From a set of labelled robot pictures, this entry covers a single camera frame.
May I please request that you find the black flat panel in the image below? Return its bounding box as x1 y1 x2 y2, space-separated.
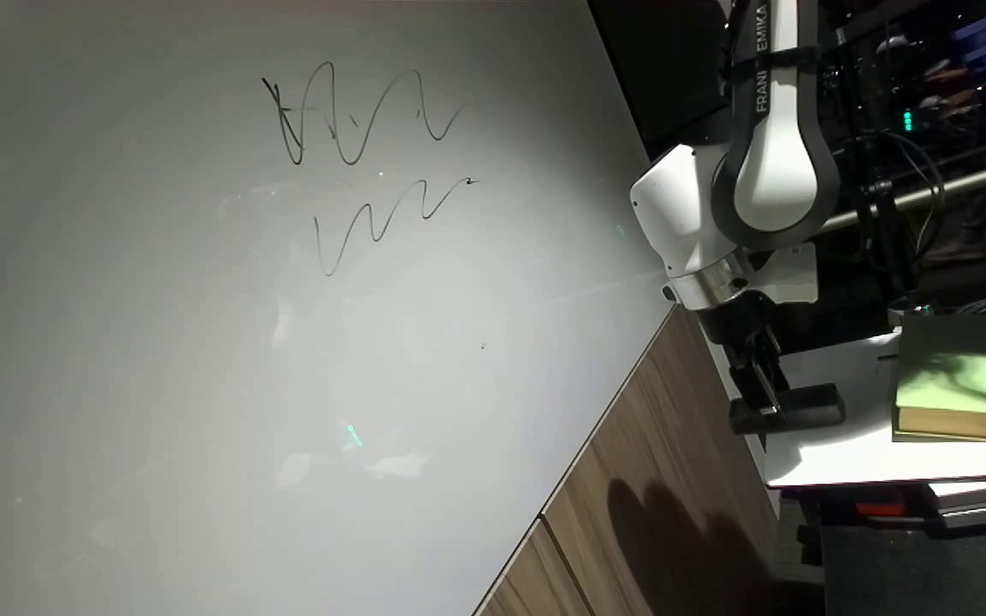
584 0 743 150

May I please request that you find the silver metal rod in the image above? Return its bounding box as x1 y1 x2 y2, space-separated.
817 150 986 238

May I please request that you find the black whiteboard eraser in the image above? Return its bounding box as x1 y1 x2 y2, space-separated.
725 382 850 439

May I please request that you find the black electronics rack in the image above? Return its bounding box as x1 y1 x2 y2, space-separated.
815 0 986 317

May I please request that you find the large glass whiteboard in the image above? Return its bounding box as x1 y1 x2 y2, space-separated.
0 0 685 616

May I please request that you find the black storage box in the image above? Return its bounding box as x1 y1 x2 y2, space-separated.
799 515 986 616

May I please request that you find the small red item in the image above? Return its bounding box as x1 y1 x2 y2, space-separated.
852 494 933 524

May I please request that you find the white flat table board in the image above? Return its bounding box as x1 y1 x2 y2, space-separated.
756 325 986 494

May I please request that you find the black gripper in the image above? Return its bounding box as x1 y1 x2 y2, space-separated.
701 286 800 416

